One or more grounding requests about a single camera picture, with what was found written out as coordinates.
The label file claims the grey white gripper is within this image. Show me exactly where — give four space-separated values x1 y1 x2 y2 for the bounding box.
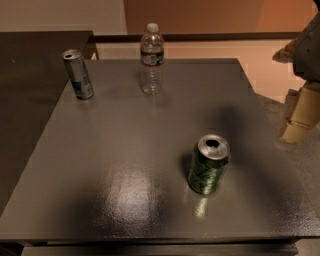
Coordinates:
272 13 320 144

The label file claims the green soda can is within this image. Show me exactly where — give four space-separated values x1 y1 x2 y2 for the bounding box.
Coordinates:
188 134 231 195

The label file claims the clear plastic water bottle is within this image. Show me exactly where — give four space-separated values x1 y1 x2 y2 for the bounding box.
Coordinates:
140 23 164 95

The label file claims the silver blue slim can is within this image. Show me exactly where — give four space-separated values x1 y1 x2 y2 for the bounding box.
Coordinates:
62 49 94 100

